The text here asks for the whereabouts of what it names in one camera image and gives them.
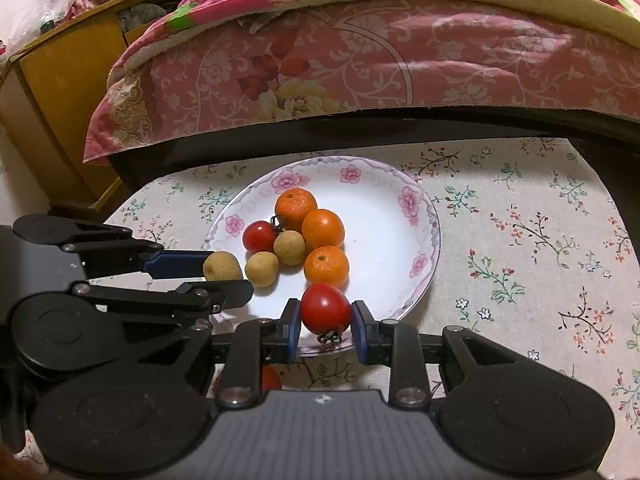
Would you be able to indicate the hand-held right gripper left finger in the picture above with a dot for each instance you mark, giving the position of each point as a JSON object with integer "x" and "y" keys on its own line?
{"x": 294, "y": 329}

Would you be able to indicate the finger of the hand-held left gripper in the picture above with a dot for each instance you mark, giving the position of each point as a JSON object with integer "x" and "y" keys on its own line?
{"x": 175, "y": 262}
{"x": 235, "y": 294}

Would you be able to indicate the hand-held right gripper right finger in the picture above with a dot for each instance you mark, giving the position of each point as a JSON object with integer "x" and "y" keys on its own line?
{"x": 357, "y": 332}

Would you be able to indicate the tan longan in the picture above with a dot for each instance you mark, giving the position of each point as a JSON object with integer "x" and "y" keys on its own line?
{"x": 262, "y": 269}
{"x": 289, "y": 247}
{"x": 222, "y": 266}

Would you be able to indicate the small red tomato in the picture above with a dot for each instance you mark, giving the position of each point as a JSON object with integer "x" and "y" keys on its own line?
{"x": 259, "y": 236}

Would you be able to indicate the orange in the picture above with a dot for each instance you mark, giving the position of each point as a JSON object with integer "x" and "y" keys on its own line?
{"x": 296, "y": 208}
{"x": 326, "y": 266}
{"x": 323, "y": 229}

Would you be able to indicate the white pink-flowered plate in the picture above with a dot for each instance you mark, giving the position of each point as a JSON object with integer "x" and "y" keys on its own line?
{"x": 370, "y": 220}

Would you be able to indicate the floral tablecloth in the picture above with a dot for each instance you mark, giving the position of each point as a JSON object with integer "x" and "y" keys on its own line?
{"x": 525, "y": 260}

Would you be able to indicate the wooden cabinet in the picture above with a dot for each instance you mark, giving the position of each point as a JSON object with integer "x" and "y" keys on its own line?
{"x": 65, "y": 85}

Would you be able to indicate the grey cloth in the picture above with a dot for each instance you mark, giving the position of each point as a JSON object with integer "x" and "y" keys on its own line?
{"x": 140, "y": 15}

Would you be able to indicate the pink floral bedsheet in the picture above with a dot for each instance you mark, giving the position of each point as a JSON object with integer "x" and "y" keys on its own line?
{"x": 400, "y": 60}

